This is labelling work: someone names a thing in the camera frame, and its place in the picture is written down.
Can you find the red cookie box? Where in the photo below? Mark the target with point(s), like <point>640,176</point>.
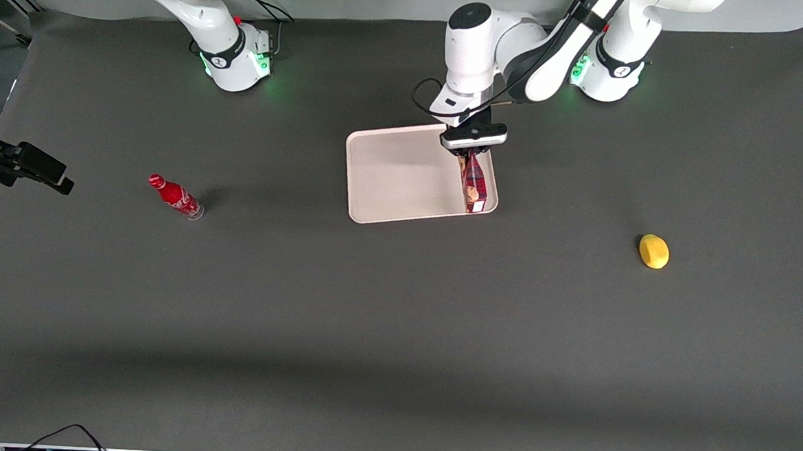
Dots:
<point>473,188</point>

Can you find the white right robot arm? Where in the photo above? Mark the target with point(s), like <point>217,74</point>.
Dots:
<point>231,58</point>

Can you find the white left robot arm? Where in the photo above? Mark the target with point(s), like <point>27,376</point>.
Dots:
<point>479,51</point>

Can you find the pale pink rectangular tray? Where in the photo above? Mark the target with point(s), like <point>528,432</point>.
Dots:
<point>397,177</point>

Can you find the red cola bottle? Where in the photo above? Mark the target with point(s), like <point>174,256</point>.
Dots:
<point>175,196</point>

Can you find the dark grey table mat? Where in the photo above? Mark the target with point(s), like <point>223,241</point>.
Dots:
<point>396,321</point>

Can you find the yellow lemon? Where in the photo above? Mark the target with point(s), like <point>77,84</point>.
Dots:
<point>654,252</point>

